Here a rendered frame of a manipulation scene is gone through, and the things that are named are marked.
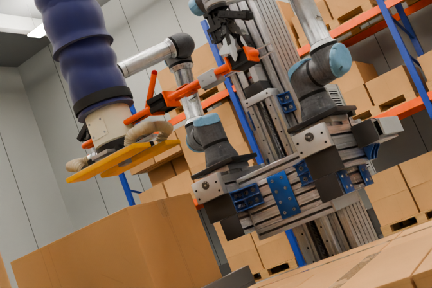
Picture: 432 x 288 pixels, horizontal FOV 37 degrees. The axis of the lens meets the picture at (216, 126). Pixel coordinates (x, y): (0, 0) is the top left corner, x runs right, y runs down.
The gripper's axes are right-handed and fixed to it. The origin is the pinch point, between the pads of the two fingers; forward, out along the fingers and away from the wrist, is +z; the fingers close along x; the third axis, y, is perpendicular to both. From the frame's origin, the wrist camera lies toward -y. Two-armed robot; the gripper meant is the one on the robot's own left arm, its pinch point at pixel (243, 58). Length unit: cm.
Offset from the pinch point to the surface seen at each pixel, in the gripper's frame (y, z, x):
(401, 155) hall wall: 202, 40, -840
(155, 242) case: 49, 45, 15
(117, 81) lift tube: 50, -15, 3
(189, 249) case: 50, 52, -3
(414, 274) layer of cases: -49, 70, 72
